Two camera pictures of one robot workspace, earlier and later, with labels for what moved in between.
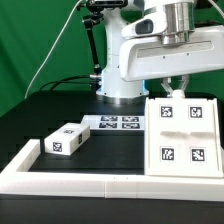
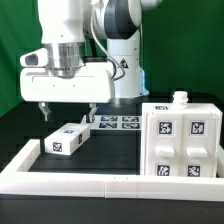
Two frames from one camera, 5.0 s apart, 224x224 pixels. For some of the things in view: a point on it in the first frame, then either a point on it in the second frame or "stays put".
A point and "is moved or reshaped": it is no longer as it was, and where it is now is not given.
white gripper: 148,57 to 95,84
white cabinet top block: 67,139 stays put
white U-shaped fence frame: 16,178 stays put
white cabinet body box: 182,137 stays put
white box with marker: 170,133 is moved or reshaped
